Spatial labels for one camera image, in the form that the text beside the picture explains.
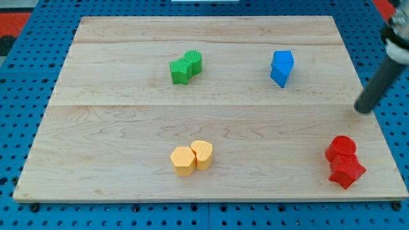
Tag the green cylinder block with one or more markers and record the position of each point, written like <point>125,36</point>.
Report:
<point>194,57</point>

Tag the red cylinder block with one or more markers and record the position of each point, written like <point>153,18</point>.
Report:
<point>340,145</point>

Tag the green star block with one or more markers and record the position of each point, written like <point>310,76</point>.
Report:
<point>181,71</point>

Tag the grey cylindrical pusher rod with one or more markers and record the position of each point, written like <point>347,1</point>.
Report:
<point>386,74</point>

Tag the yellow hexagon block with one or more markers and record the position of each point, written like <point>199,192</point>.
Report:
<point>184,160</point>

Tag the blue triangle block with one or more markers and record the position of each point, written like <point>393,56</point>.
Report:
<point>280,73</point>

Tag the yellow heart block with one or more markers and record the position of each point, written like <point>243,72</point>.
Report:
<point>204,154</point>

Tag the wooden board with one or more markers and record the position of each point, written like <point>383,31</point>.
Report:
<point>115,116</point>

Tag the red star block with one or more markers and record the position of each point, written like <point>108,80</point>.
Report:
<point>346,170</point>

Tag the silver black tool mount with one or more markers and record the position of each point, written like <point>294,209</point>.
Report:
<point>395,36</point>

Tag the blue pentagon block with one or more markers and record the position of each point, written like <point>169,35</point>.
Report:
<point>282,57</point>

